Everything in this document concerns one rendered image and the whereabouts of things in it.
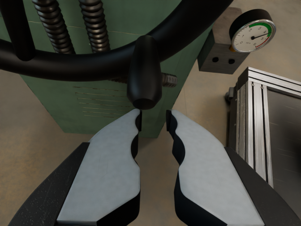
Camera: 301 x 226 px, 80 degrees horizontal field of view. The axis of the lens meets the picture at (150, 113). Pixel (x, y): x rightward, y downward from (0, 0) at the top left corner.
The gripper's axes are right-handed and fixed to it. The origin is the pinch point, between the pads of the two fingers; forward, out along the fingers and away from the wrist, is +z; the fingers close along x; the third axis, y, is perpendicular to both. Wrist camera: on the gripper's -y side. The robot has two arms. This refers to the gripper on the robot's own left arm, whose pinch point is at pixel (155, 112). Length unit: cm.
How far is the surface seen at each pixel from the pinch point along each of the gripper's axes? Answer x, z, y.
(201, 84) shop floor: 33, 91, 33
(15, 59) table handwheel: -12.8, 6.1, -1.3
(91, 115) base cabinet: -20, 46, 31
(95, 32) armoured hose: -6.8, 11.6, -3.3
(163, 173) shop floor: 9, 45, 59
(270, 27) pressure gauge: 17.5, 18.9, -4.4
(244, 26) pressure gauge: 13.5, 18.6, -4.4
